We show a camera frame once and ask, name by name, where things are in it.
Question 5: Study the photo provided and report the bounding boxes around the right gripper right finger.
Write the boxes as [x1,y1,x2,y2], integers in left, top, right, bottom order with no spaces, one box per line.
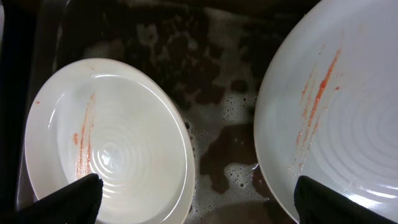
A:
[294,175,396,224]

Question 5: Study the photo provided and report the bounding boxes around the white plate with sauce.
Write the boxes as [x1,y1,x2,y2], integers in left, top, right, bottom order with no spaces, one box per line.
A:
[24,58,195,223]

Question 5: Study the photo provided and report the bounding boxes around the large black soapy tray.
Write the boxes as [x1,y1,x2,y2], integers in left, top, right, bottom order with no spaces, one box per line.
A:
[24,0,316,223]

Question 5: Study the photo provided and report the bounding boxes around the pinkish white plate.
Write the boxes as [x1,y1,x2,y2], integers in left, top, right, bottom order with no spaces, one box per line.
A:
[254,0,397,221]

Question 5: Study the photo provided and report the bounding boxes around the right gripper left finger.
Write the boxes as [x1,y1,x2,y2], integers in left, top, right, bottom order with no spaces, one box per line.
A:
[1,174,103,224]

